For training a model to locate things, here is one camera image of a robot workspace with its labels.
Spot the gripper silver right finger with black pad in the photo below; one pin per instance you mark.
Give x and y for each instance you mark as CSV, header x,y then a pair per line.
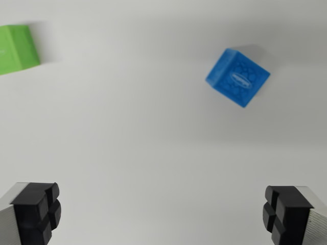
x,y
293,217

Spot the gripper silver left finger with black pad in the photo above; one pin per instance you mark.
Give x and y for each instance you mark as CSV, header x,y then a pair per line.
x,y
30,214

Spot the green embossed soft cube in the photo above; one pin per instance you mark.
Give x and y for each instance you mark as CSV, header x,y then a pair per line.
x,y
15,49

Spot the blue embossed soft cube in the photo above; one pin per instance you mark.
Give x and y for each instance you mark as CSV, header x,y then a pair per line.
x,y
236,76

